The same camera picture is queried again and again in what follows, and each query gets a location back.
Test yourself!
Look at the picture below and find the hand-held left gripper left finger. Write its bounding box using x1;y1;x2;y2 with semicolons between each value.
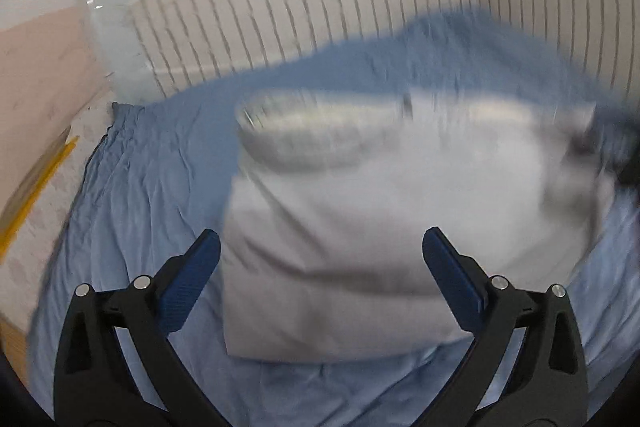
52;228;222;427

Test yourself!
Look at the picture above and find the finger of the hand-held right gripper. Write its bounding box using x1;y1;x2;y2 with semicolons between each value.
567;127;640;188

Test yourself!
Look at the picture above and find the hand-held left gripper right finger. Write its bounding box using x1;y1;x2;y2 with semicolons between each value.
419;227;589;427

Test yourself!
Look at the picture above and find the light grey padded jacket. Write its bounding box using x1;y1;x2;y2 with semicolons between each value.
221;84;618;364

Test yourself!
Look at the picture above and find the blue bed sheet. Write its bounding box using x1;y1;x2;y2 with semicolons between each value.
27;9;640;427

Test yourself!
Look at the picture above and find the white speckled mattress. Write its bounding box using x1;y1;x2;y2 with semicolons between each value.
0;94;118;330

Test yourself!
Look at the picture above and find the yellow-edged plastic strip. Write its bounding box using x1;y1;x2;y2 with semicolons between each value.
0;134;81;260

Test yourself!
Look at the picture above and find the clear plastic bag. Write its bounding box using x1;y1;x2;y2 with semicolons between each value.
67;0;168;104

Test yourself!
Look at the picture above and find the striped white pillow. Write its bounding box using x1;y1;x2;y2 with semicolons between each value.
127;0;640;100

